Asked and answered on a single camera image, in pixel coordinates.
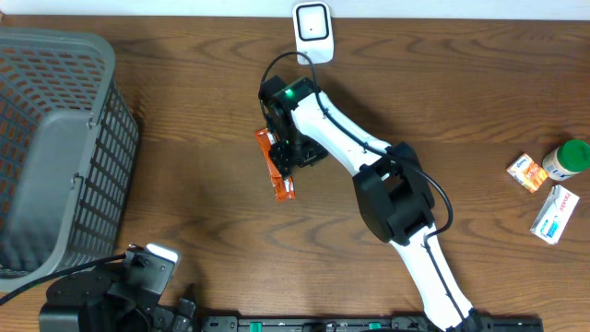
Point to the green lid jar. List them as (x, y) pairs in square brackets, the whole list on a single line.
[(567, 160)]

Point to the white barcode scanner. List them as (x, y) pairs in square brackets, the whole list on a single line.
[(314, 35)]

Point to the small orange box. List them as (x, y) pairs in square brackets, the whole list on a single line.
[(527, 173)]

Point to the red Top chocolate bar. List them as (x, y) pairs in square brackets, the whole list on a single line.
[(279, 182)]

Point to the white blue medicine box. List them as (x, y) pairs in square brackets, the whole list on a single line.
[(553, 217)]

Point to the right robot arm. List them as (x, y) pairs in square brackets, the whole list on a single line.
[(392, 191)]

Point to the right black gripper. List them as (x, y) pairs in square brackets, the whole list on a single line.
[(281, 158)]

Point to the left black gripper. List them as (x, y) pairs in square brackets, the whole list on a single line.
[(164, 321)]

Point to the grey plastic mesh basket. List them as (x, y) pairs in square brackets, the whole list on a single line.
[(68, 151)]

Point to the black mounting rail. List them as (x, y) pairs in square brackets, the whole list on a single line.
[(393, 323)]

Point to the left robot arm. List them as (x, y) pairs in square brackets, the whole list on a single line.
[(78, 302)]

